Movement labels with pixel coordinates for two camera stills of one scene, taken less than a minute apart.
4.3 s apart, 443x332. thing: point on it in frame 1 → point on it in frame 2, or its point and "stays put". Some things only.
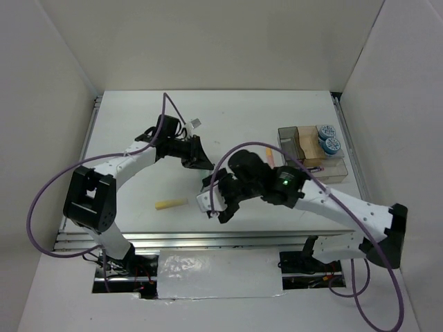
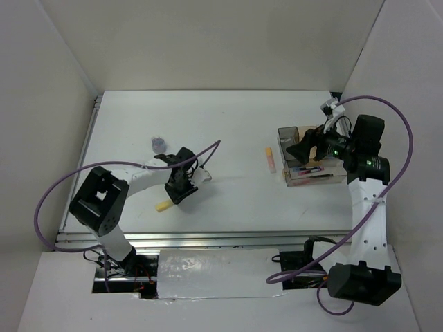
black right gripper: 223,176 → 312,137
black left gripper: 196,158 → 178,197
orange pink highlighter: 269,157 stays put
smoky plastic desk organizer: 304,142 stays put
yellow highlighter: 167,203 stays put
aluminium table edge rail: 206,241 stays put
